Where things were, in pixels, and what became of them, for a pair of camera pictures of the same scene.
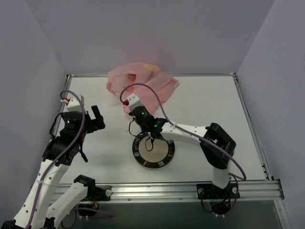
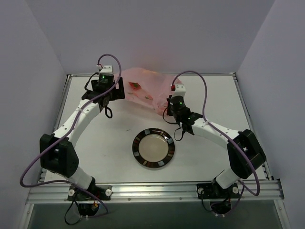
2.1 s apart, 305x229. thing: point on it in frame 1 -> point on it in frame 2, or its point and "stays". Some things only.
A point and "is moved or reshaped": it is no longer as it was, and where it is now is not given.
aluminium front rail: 272,190 stays
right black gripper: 139,112 -> 169,108
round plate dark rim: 154,153 stays
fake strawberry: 132,77 -> 135,86
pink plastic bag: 149,84 is moved or reshaped
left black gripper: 96,122 -> 120,88
